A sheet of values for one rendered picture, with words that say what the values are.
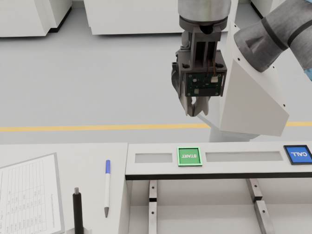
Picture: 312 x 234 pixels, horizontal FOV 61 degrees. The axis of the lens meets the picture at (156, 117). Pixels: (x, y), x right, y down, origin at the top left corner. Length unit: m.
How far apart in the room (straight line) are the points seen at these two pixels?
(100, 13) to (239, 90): 2.60
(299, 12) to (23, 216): 0.80
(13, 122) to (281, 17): 2.11
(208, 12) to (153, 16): 2.82
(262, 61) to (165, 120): 1.39
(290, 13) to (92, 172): 0.65
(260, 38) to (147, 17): 2.45
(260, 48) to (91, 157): 0.55
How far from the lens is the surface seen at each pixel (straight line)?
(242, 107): 0.85
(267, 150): 0.70
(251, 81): 0.80
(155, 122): 2.12
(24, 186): 0.66
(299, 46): 0.80
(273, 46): 0.85
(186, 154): 0.65
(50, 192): 0.63
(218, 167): 0.64
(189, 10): 0.39
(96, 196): 0.60
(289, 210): 0.80
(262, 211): 0.73
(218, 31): 0.38
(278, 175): 0.68
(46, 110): 2.45
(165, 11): 3.18
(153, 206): 0.70
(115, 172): 0.62
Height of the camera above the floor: 1.46
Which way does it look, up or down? 42 degrees down
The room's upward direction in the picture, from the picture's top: 2 degrees counter-clockwise
